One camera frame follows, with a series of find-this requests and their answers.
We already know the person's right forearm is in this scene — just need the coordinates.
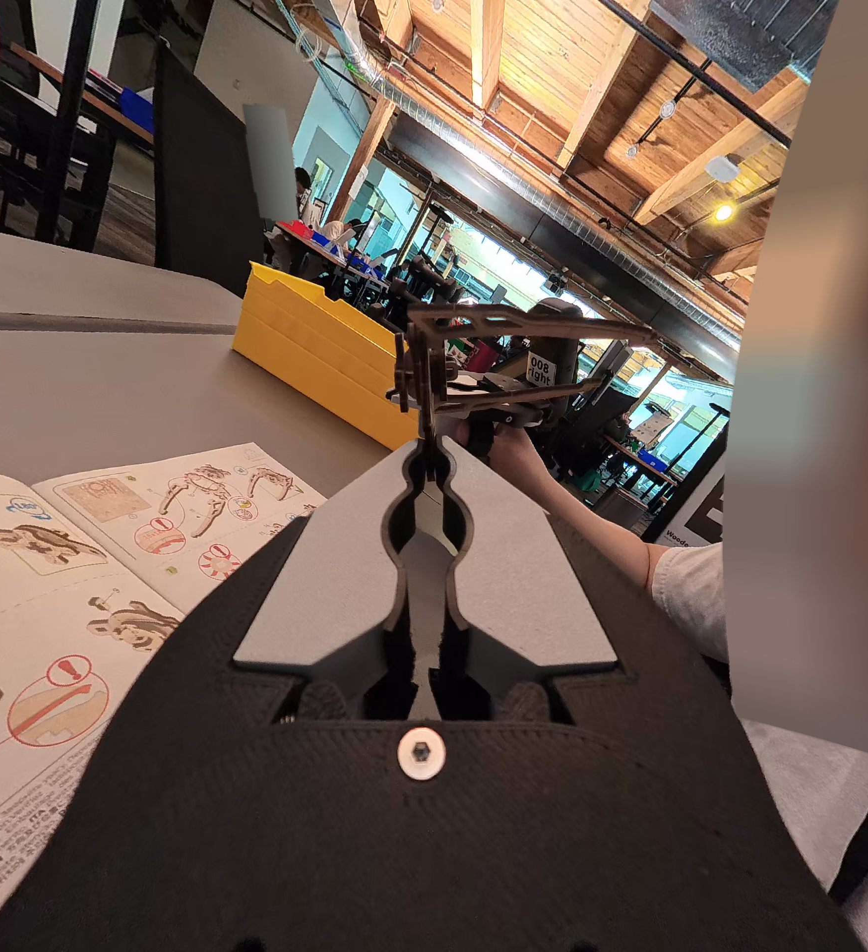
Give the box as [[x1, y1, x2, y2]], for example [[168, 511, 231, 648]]
[[512, 465, 669, 596]]

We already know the dark acoustic ceiling panel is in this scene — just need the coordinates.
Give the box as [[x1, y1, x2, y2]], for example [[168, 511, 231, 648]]
[[648, 0, 816, 92]]

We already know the person's right hand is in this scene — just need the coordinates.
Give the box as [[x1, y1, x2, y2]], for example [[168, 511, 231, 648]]
[[455, 420, 556, 498]]

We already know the wooden desk with black frame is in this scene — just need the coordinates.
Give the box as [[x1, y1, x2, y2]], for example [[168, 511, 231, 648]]
[[8, 41, 156, 250]]

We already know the yellow plastic bin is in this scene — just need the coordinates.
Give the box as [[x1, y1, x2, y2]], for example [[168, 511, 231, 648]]
[[232, 260, 422, 452]]

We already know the person's light shirt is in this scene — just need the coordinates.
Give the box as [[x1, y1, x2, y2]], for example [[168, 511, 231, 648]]
[[646, 543, 868, 952]]

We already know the wooden model assembly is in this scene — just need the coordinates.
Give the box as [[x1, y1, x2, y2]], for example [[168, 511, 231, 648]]
[[385, 301, 660, 466]]

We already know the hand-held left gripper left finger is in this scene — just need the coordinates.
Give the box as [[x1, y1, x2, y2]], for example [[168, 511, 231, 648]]
[[233, 437, 422, 718]]

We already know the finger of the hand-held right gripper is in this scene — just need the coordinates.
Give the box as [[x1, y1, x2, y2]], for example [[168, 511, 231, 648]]
[[471, 402, 556, 431], [445, 372, 532, 397]]

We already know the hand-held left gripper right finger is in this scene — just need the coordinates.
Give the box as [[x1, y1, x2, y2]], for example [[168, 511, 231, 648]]
[[437, 436, 621, 718]]

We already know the dark partition panel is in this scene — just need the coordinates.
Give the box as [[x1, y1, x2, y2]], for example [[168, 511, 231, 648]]
[[153, 37, 267, 278]]

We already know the instruction booklet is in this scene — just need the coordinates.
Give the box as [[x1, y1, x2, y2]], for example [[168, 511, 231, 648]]
[[0, 442, 331, 927]]

